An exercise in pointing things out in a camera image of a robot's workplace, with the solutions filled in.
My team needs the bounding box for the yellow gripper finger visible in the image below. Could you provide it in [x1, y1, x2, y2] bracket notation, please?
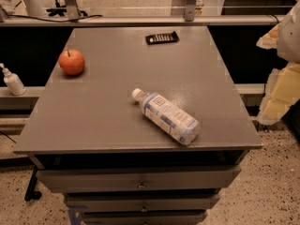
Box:
[256, 24, 279, 50]
[257, 63, 300, 126]

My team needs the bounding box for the blue label plastic water bottle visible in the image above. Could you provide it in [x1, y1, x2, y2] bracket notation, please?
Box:
[132, 88, 200, 145]

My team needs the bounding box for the white pump dispenser bottle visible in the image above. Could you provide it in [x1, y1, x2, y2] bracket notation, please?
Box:
[0, 63, 26, 96]

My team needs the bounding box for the black snack bar wrapper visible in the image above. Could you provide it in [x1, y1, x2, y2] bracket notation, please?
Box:
[145, 31, 179, 45]

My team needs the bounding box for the red apple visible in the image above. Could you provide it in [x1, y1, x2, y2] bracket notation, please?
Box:
[58, 50, 85, 76]

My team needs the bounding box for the grey drawer cabinet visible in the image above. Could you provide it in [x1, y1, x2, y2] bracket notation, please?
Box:
[15, 27, 261, 225]

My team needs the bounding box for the grey metal rail frame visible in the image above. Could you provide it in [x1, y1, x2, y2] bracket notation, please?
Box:
[1, 0, 299, 27]

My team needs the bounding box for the black cable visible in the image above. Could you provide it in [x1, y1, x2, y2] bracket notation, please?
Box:
[0, 7, 103, 23]

